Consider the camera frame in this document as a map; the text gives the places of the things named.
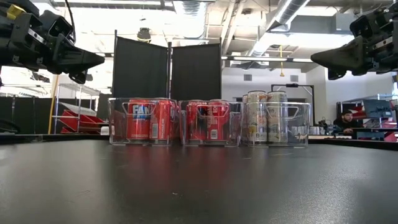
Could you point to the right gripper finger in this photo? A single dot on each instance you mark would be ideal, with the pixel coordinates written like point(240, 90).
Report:
point(334, 75)
point(345, 56)

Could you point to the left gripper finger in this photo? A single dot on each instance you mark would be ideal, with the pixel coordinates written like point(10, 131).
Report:
point(77, 60)
point(79, 77)

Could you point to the red Fanta strawberry can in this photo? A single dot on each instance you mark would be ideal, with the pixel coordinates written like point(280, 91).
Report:
point(140, 124)
point(161, 124)
point(174, 121)

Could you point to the red Coca-Cola can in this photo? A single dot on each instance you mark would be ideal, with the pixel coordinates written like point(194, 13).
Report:
point(216, 124)
point(194, 124)

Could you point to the small black robot arm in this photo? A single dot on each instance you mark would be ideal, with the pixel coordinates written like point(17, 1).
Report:
point(325, 126)

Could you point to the yellow tape strip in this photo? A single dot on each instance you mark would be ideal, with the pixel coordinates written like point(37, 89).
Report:
point(15, 11)

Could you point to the black metal stand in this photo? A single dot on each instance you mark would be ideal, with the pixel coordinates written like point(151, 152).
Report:
point(292, 85)

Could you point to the red storage bins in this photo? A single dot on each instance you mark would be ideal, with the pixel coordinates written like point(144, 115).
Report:
point(74, 121)

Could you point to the person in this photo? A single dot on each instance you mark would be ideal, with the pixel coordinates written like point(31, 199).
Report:
point(346, 118)

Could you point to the metal shelf unit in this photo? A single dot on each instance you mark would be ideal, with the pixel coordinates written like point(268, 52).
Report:
point(377, 109)

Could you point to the small white box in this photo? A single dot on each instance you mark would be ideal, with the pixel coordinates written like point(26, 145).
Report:
point(105, 130)

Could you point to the black low barrier panel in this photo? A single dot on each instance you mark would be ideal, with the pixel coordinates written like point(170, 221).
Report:
point(31, 115)

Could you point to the clear plastic bin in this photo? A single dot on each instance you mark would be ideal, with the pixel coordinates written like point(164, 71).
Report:
point(298, 130)
point(234, 124)
point(117, 138)

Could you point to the dark hanging ceiling lamp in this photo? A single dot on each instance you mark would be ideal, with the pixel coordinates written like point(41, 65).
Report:
point(144, 34)

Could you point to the long ceiling light fixture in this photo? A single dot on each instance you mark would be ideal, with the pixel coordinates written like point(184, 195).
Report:
point(264, 59)

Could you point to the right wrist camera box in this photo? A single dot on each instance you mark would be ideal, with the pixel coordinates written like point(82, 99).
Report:
point(362, 26)

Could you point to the silver ventilation duct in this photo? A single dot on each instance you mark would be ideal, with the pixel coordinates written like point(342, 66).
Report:
point(286, 12)

